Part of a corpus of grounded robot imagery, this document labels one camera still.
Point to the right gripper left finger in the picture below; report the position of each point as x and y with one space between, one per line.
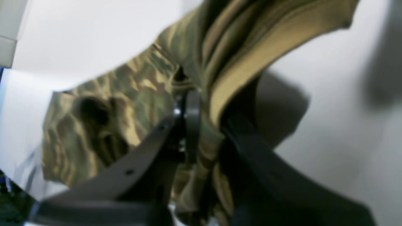
134 191

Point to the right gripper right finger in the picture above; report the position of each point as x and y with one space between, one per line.
275 193

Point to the camouflage T-shirt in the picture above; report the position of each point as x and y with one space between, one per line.
218 49

